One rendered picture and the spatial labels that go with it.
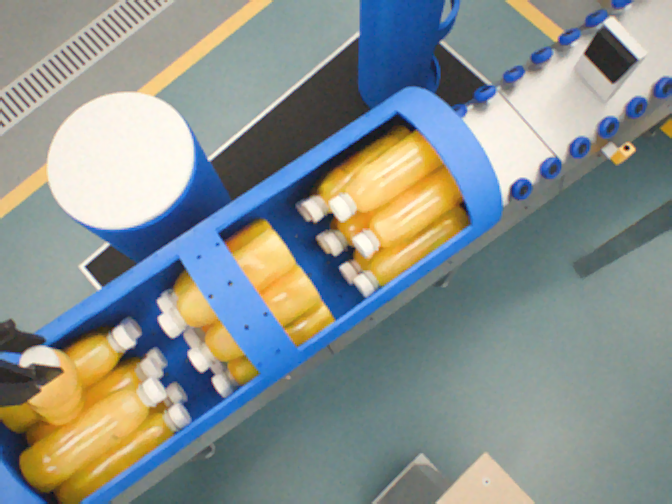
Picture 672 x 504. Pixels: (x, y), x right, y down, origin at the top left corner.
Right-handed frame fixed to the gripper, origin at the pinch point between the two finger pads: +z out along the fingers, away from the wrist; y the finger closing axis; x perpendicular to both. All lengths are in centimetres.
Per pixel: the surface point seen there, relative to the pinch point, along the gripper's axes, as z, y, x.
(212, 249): 14.4, 3.8, -23.8
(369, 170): 17, 1, -50
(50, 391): 5.9, -2.9, 2.0
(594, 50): 33, 1, -105
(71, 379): 8.1, -2.5, 0.0
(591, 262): 124, -35, -120
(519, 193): 40, -12, -78
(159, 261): 17.0, 7.8, -16.2
